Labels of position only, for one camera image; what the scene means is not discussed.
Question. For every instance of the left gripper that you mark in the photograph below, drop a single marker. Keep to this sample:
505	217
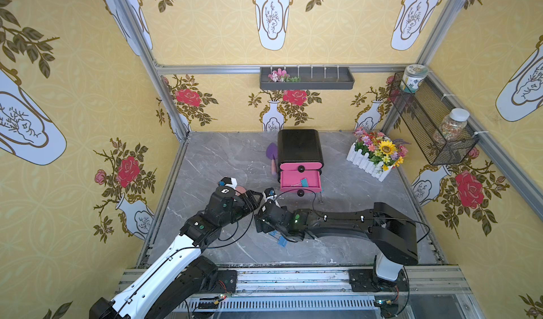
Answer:
247	199

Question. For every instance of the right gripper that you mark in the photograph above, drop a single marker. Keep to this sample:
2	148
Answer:
263	221

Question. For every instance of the black pink drawer cabinet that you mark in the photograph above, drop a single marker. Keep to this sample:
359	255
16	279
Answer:
299	156

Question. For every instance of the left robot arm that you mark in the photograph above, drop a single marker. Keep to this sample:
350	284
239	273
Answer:
181	270

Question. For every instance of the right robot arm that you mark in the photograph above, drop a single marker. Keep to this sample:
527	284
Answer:
393	233

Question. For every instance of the blue binder clip lower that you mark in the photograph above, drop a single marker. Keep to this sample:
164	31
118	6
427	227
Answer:
282	242

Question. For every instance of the purple toy shovel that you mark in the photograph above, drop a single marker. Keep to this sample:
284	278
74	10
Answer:
272	153

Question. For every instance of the flower planter white fence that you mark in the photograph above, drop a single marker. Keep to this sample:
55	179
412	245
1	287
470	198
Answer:
375	153

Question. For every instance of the pink flowers on shelf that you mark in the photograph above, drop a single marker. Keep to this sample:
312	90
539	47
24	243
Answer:
280	75

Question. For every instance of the clear jar white lid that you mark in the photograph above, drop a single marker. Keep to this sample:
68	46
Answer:
452	126

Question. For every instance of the jar with green label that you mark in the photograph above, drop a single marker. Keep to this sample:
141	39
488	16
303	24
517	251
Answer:
412	78

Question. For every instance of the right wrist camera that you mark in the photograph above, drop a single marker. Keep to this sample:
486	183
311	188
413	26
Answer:
270	194

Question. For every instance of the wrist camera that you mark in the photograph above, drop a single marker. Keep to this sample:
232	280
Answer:
270	194
228	182

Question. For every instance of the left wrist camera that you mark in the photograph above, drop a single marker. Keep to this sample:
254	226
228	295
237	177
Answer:
228	182

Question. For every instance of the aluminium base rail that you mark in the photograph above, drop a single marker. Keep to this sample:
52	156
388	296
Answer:
427	291

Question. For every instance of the grey wall shelf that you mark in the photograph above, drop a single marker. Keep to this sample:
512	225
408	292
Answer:
313	77

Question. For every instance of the black wire basket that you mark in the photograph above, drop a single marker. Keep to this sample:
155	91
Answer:
422	112

